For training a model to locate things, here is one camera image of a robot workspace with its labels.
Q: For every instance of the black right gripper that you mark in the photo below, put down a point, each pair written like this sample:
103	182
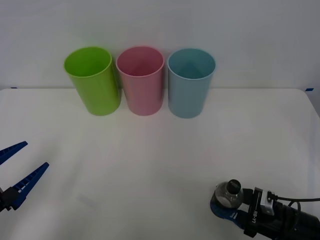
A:
255	215

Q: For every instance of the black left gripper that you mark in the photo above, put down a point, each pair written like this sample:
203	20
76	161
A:
1	200

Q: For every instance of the pale blue plastic bin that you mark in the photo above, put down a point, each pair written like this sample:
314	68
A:
187	97

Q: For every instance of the small clear bottle black cap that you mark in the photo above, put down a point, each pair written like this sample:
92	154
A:
228	193

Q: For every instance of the yellow-green plastic bin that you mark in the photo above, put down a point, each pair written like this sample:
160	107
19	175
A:
98	90

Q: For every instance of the pink plastic bin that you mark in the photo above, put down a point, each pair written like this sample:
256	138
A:
143	95

